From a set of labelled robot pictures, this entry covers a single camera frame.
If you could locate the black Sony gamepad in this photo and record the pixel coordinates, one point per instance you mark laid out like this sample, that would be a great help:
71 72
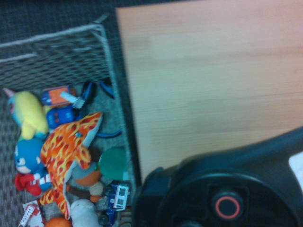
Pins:
213 170

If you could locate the grey woven basket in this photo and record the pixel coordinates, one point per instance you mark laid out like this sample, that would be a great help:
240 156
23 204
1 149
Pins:
59 59

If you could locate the green plush ball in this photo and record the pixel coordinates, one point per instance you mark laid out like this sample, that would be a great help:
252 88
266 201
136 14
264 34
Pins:
114 163

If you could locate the grey metal clip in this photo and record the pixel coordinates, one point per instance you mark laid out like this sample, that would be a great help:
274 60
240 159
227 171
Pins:
77 101

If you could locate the blue white toy bus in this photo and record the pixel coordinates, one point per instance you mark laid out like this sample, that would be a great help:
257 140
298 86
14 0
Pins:
118 196

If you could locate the grey orange knitted doll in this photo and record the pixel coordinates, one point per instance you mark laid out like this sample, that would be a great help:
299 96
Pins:
86 177

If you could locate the blue toy car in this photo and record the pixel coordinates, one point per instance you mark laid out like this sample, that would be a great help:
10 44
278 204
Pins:
59 117

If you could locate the orange flame shark plush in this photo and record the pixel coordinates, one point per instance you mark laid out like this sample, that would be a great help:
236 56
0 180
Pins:
64 146

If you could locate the orange toy car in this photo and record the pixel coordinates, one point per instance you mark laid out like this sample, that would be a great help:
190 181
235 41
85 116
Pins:
53 95

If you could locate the white plush animal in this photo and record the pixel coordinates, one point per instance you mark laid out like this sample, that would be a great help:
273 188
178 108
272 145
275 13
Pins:
84 212

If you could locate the yellow plush toy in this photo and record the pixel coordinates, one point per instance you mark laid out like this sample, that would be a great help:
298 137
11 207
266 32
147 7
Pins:
30 113

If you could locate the Captain America plush doll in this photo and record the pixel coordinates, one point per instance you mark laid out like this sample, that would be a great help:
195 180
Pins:
27 156

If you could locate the orange ball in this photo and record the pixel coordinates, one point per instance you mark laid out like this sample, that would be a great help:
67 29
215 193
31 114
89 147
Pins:
58 222

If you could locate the red white toy fire truck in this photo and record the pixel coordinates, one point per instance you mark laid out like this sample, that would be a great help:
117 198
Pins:
30 212

